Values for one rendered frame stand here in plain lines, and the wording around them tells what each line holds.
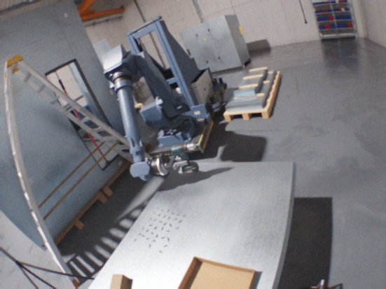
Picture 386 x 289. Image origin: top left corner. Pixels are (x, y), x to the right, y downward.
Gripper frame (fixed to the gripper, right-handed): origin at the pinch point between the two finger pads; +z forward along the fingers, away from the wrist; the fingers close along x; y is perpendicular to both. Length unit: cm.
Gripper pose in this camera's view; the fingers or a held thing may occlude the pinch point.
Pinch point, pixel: (185, 160)
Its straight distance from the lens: 132.3
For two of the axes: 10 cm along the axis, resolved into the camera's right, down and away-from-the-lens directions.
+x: -1.4, 5.5, -8.2
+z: 9.2, -2.3, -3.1
